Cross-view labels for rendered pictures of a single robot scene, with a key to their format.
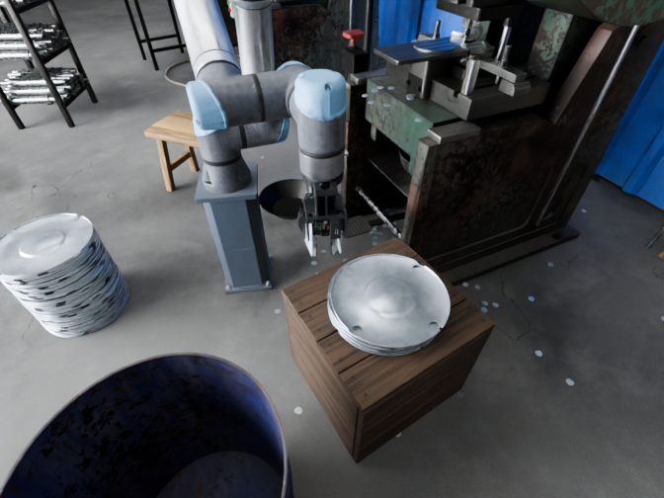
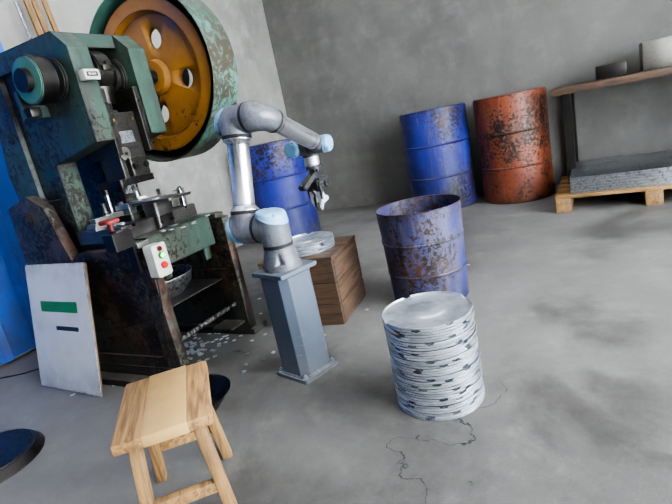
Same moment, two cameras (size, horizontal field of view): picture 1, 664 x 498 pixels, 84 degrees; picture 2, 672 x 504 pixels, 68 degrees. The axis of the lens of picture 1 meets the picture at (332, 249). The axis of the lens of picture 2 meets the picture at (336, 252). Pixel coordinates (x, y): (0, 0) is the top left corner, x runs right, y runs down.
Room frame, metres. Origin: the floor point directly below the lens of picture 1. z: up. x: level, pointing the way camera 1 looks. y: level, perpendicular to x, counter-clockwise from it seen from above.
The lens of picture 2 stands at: (1.92, 1.98, 0.95)
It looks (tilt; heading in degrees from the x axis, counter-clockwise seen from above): 15 degrees down; 234
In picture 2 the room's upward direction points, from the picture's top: 12 degrees counter-clockwise
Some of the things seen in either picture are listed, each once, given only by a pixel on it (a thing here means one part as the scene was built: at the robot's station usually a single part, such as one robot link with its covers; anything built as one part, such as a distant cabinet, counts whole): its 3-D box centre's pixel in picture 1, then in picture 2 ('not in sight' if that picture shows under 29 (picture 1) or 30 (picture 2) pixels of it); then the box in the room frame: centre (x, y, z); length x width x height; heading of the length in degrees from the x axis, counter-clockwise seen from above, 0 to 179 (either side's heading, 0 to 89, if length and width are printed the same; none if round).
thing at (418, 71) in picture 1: (417, 71); (164, 211); (1.20, -0.26, 0.72); 0.25 x 0.14 x 0.14; 115
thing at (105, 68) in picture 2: not in sight; (100, 92); (1.27, -0.42, 1.27); 0.21 x 0.12 x 0.34; 115
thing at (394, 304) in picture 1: (389, 295); (305, 239); (0.57, -0.14, 0.40); 0.29 x 0.29 x 0.01
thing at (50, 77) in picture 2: not in sight; (41, 85); (1.50, -0.34, 1.31); 0.22 x 0.12 x 0.22; 115
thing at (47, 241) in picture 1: (42, 242); (426, 309); (0.85, 0.92, 0.32); 0.29 x 0.29 x 0.01
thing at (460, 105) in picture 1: (459, 77); (140, 223); (1.27, -0.42, 0.68); 0.45 x 0.30 x 0.06; 25
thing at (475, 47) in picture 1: (464, 49); (135, 206); (1.27, -0.42, 0.76); 0.15 x 0.09 x 0.05; 25
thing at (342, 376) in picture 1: (377, 342); (314, 280); (0.58, -0.13, 0.18); 0.40 x 0.38 x 0.35; 122
